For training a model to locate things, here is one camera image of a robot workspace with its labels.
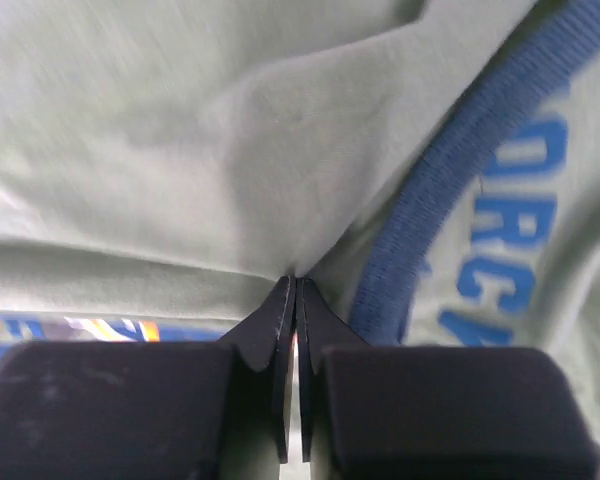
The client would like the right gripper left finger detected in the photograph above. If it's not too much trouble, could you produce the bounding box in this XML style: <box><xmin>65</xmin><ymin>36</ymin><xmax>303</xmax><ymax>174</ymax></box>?
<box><xmin>0</xmin><ymin>277</ymin><xmax>296</xmax><ymax>479</ymax></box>

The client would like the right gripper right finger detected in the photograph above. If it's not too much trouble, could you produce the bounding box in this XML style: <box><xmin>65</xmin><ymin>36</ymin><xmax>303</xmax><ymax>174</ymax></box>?
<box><xmin>295</xmin><ymin>279</ymin><xmax>600</xmax><ymax>479</ymax></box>

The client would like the green tank top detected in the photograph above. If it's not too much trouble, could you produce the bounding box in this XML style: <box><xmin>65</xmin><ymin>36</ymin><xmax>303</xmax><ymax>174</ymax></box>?
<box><xmin>0</xmin><ymin>1</ymin><xmax>600</xmax><ymax>479</ymax></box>

